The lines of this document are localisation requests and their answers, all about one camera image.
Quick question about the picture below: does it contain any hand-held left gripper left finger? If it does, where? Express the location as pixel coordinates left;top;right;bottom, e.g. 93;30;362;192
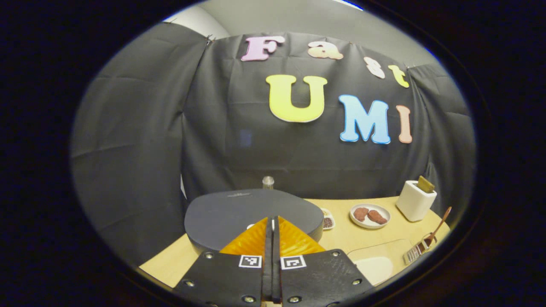
173;217;273;307

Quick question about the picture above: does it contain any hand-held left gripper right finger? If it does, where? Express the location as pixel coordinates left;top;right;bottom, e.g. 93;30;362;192
273;216;375;307

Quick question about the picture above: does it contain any dark grey rice cooker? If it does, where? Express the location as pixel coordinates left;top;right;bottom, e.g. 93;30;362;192
184;189;324;256

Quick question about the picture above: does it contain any wire chopstick holder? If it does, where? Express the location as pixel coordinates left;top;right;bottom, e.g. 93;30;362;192
403;232;438;266

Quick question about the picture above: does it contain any brown wooden spoon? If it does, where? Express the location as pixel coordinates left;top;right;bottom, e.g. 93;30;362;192
420;206;452;250

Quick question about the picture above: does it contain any white divided grain dish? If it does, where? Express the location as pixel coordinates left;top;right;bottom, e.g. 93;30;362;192
320;208;336;231

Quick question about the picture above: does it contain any white round plate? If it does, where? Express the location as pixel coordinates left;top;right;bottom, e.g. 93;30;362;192
349;203;391;229

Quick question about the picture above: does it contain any white toaster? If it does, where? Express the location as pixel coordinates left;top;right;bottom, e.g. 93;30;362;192
395;180;438;222

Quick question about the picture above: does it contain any brown toast slice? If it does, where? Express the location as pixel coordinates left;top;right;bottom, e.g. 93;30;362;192
417;175;436;193

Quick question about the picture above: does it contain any black backdrop cloth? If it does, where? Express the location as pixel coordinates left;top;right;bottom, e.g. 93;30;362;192
70;21;476;269

